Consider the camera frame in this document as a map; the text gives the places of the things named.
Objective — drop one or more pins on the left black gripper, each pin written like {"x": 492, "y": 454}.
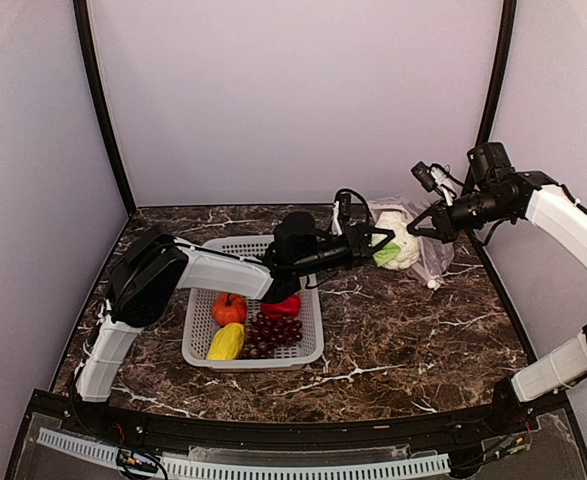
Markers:
{"x": 359, "y": 243}

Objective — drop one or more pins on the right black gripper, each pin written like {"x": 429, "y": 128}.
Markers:
{"x": 445, "y": 228}

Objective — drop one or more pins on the white toy cauliflower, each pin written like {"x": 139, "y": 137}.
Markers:
{"x": 403, "y": 250}

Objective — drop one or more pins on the clear zip top bag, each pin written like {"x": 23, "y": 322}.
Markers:
{"x": 435, "y": 257}

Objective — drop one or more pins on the orange toy pumpkin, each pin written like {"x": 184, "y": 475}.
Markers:
{"x": 228, "y": 309}

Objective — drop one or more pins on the white plastic basket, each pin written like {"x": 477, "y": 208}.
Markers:
{"x": 200, "y": 328}

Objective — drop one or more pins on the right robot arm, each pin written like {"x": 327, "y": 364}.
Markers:
{"x": 503, "y": 194}

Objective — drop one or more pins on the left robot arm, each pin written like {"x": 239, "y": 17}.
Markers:
{"x": 157, "y": 263}

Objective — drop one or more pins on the red toy bell pepper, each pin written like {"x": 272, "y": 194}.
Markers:
{"x": 287, "y": 308}

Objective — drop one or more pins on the dark red toy grapes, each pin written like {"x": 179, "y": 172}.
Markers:
{"x": 264, "y": 334}

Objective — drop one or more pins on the yellow toy fruit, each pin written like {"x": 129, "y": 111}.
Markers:
{"x": 227, "y": 343}

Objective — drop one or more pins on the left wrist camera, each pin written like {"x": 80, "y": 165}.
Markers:
{"x": 341, "y": 213}

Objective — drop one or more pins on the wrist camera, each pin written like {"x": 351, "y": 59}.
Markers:
{"x": 341, "y": 213}
{"x": 435, "y": 178}

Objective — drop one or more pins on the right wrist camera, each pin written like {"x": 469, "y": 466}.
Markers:
{"x": 435, "y": 178}

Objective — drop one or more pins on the right black frame post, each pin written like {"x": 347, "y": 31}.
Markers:
{"x": 498, "y": 71}

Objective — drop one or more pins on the black frame post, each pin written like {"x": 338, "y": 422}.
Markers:
{"x": 498, "y": 71}
{"x": 92, "y": 72}

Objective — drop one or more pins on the white slotted cable duct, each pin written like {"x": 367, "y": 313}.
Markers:
{"x": 221, "y": 463}

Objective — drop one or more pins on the black front rail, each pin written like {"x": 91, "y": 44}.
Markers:
{"x": 450, "y": 431}

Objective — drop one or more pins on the left black frame post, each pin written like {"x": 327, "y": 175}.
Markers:
{"x": 92, "y": 72}

